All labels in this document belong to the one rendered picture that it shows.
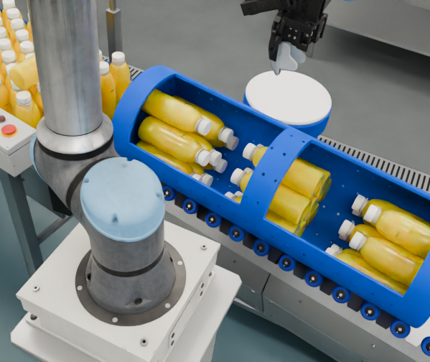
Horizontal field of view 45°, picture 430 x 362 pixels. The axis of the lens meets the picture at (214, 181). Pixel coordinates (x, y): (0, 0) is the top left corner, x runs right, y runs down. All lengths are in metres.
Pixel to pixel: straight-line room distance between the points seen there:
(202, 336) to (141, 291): 0.18
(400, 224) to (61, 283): 0.71
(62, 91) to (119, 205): 0.17
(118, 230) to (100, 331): 0.21
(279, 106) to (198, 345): 0.89
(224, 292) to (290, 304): 0.39
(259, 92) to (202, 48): 2.16
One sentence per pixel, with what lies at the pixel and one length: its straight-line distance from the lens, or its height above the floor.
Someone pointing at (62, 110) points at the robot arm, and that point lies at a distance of 0.76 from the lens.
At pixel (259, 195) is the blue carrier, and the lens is 1.18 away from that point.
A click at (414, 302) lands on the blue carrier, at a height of 1.12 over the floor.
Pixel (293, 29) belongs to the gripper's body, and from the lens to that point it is 1.03.
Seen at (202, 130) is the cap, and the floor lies 1.16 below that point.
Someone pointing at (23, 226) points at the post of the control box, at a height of 0.70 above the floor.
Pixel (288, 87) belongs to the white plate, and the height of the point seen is 1.04.
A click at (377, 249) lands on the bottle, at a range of 1.20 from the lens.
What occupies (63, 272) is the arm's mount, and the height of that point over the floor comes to 1.24.
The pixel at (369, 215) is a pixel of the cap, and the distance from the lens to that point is 1.21.
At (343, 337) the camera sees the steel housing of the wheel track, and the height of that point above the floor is 0.85.
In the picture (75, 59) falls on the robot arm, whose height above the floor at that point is 1.63.
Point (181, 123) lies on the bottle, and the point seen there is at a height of 1.16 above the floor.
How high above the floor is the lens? 2.02
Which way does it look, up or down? 46 degrees down
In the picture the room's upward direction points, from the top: 7 degrees clockwise
